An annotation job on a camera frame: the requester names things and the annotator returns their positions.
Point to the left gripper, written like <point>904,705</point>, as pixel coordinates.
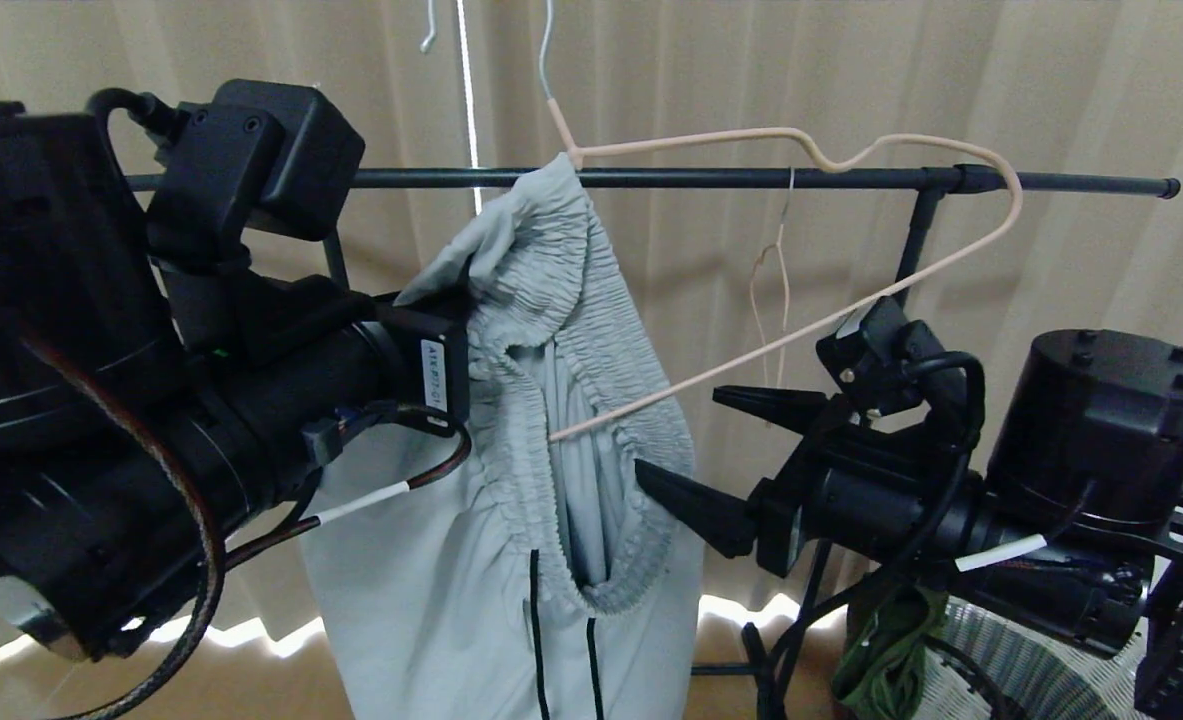
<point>301,420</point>

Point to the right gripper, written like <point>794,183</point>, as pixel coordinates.
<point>881,500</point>

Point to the pale grey shorts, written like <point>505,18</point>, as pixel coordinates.
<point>431,600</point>

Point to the pink clothes hanger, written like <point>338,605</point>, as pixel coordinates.
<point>1001,220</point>
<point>781,260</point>

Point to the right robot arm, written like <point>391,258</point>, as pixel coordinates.
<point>1101,430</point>

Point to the black clothes rack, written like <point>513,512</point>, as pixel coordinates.
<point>701,178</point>

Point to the white laundry basket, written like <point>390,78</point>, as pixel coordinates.
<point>1031,680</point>

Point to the green garment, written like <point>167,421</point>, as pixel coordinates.
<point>881,660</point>

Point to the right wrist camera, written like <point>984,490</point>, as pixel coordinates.
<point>891,350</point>

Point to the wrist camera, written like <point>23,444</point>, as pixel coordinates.
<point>891,350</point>
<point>271,160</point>

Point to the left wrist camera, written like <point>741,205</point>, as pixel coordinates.
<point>271,160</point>

